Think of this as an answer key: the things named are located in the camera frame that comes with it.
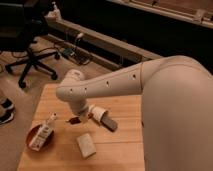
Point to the white cup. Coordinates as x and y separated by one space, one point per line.
97 113

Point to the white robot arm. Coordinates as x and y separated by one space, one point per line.
177 108

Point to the power strip with plugs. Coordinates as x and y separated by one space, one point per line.
71 53

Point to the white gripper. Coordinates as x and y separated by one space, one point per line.
80 108

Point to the red bowl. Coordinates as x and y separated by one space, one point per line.
31 135

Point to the white labelled bottle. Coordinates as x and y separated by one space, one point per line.
44 131

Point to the white sponge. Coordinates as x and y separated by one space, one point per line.
86 145

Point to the black and white shoe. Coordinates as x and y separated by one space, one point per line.
6 111

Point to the white spray bottle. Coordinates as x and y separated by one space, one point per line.
55 13

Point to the black office chair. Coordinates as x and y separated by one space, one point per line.
21 21

